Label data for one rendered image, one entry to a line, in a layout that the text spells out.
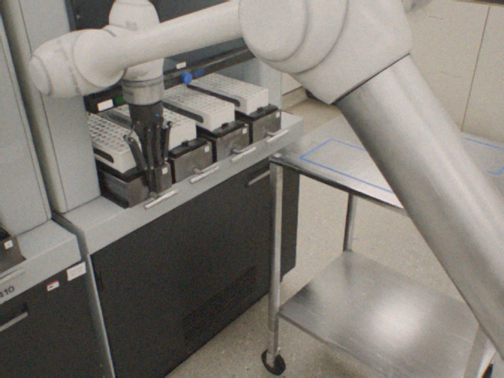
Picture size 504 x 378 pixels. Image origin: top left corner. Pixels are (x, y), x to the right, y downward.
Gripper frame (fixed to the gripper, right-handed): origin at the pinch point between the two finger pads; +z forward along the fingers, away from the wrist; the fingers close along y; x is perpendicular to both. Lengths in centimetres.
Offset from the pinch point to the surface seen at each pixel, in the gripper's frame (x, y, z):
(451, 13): -24, -229, 5
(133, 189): -1.9, 5.0, 1.6
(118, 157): -6.0, 5.1, -5.6
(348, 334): 39, -33, 52
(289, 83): -123, -214, 64
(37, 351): -2.5, 36.2, 31.1
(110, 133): -17.0, -0.5, -6.5
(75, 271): -2.4, 23.4, 15.4
